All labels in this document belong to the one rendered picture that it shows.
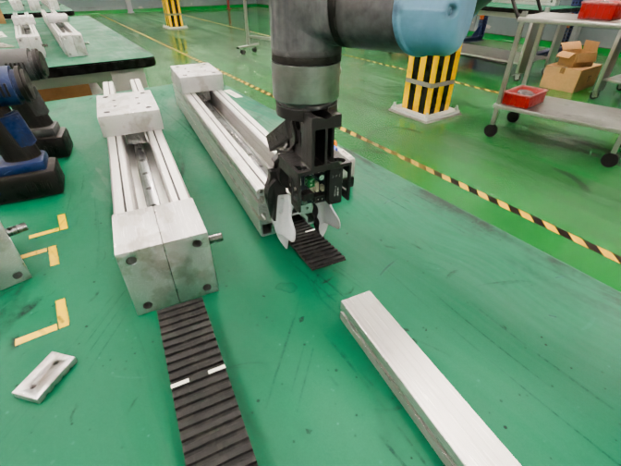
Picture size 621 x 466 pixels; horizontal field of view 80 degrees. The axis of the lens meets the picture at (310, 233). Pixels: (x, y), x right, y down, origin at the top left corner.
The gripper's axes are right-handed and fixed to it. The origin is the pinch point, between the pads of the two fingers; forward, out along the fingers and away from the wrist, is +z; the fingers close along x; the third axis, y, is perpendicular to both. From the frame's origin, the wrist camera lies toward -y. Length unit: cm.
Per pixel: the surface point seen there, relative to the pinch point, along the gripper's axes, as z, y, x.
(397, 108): 76, -246, 215
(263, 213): -1.5, -5.5, -3.9
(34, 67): -17, -54, -34
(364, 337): 0.0, 20.7, -2.0
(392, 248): 2.2, 6.9, 12.0
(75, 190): 2.2, -34.7, -32.0
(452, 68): 38, -221, 250
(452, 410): -0.8, 31.1, 0.3
